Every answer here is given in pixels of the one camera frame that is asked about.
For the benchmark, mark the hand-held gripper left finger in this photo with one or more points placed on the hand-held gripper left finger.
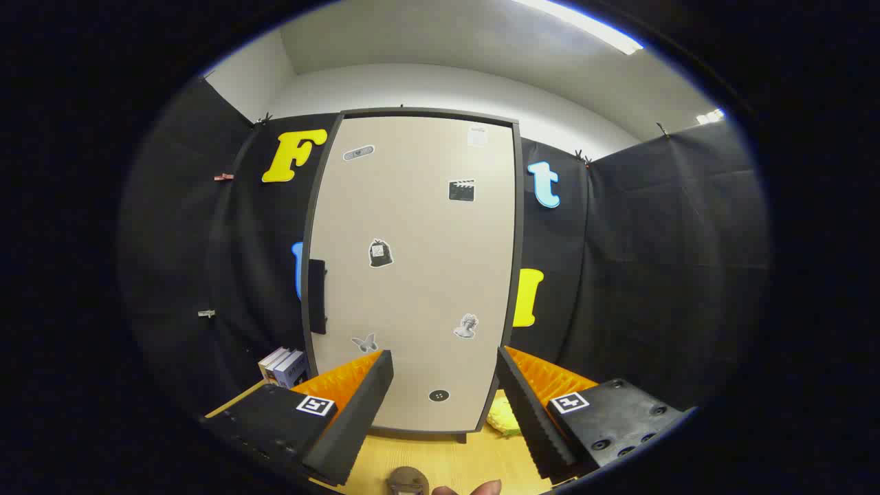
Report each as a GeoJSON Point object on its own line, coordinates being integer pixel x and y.
{"type": "Point", "coordinates": [357, 412]}

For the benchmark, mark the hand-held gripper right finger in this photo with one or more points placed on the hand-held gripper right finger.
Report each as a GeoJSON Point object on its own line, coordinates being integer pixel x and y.
{"type": "Point", "coordinates": [533, 412]}

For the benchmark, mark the dark framed shoe cabinet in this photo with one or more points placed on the dark framed shoe cabinet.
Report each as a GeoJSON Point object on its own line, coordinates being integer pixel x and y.
{"type": "Point", "coordinates": [519, 206]}

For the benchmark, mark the yellow round object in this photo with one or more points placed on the yellow round object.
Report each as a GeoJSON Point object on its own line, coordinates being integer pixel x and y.
{"type": "Point", "coordinates": [503, 418]}

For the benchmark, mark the blue grey book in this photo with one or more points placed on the blue grey book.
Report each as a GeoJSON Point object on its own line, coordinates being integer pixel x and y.
{"type": "Point", "coordinates": [292, 370]}

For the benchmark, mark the black backdrop cloth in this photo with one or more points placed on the black backdrop cloth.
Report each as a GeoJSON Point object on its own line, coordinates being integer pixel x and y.
{"type": "Point", "coordinates": [653, 240]}

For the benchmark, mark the small ceiling light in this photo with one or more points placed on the small ceiling light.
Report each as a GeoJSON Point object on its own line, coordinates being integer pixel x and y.
{"type": "Point", "coordinates": [710, 117]}

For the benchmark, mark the long ceiling light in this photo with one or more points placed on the long ceiling light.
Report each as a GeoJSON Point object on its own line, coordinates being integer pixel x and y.
{"type": "Point", "coordinates": [591, 26]}

